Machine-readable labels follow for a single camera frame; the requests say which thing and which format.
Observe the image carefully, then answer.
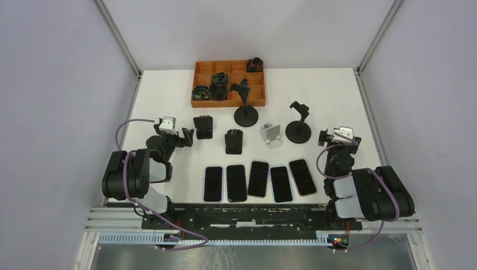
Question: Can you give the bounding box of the lavender case phone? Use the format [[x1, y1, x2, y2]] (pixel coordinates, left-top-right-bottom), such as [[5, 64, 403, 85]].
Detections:
[[203, 166, 223, 203]]

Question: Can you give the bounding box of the black coil back corner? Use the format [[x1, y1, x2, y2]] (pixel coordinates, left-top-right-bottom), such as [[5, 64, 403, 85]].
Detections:
[[246, 57, 263, 73]]

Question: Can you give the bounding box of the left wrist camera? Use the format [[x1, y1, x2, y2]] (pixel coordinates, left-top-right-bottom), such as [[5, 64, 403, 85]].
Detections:
[[159, 116, 176, 135]]

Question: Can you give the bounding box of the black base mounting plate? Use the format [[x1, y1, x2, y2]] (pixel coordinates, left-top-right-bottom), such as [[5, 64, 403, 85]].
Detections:
[[163, 203, 362, 241]]

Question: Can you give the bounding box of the black coil tray left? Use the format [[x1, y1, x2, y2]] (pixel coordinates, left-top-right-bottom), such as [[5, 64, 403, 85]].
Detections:
[[192, 85, 210, 101]]

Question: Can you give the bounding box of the round base stand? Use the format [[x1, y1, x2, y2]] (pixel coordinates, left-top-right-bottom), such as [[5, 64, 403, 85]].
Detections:
[[285, 101, 312, 144], [229, 78, 259, 128]]

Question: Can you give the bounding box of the blue case phone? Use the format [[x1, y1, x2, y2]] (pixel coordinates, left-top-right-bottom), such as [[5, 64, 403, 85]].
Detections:
[[270, 166, 293, 204]]

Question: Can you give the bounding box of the white comb cable duct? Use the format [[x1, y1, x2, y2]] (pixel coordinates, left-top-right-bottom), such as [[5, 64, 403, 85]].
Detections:
[[97, 232, 336, 247]]

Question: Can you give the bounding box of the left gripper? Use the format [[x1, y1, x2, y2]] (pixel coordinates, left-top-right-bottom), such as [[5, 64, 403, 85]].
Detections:
[[154, 124, 194, 162]]

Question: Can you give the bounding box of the grey folding stand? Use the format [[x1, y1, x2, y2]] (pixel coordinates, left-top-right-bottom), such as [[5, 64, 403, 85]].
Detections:
[[259, 123, 283, 149]]

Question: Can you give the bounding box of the black case phone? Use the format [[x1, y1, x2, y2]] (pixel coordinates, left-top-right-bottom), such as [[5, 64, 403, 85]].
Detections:
[[226, 165, 248, 203]]

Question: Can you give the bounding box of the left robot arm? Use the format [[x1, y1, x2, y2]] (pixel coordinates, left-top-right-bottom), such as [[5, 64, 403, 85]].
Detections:
[[102, 124, 194, 230]]

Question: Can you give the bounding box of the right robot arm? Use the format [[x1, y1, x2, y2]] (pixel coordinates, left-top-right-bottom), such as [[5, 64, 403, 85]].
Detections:
[[317, 127, 415, 230]]

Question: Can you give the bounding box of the black coil tray front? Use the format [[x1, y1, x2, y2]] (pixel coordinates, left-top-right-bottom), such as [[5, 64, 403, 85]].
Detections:
[[210, 84, 228, 101]]

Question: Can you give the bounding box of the black coil tray middle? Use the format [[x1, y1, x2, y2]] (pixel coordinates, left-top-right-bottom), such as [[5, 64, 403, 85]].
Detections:
[[210, 72, 229, 87]]

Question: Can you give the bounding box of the small black folding stand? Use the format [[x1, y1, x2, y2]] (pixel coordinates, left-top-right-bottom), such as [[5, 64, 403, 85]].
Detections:
[[193, 115, 213, 140]]

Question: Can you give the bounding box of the orange compartment tray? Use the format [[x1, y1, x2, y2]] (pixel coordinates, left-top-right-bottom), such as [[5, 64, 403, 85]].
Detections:
[[191, 57, 266, 109]]

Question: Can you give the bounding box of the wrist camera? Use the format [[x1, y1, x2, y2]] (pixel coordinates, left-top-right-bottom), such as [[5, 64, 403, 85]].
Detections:
[[331, 126, 354, 144], [159, 116, 176, 135]]

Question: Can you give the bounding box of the black coil tray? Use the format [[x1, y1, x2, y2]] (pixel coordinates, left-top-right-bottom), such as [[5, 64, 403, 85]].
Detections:
[[210, 84, 228, 101], [192, 85, 210, 101], [210, 72, 229, 87]]

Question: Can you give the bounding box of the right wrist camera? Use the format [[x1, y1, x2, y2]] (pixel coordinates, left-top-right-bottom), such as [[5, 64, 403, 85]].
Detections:
[[331, 126, 354, 144]]

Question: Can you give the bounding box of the white pink case phone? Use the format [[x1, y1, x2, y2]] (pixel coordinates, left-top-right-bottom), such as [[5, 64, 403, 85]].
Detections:
[[247, 161, 269, 198]]

